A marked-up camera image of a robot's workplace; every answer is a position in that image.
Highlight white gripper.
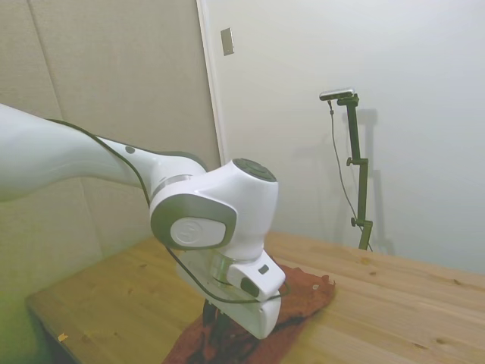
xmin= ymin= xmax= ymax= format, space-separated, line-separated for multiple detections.
xmin=175 ymin=251 xmax=283 ymax=344

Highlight rust red shorts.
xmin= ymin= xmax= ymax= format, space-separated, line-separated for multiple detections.
xmin=162 ymin=264 xmax=339 ymax=364

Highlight dark articulated camera stand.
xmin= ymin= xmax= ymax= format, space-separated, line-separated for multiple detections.
xmin=336 ymin=94 xmax=374 ymax=252

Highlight white door frame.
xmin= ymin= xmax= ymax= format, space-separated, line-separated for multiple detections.
xmin=196 ymin=0 xmax=230 ymax=168

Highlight grey exterior camera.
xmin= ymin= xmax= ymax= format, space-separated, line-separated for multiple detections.
xmin=319 ymin=86 xmax=355 ymax=102

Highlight grey wall switch plate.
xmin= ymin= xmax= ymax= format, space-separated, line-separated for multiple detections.
xmin=221 ymin=27 xmax=236 ymax=58

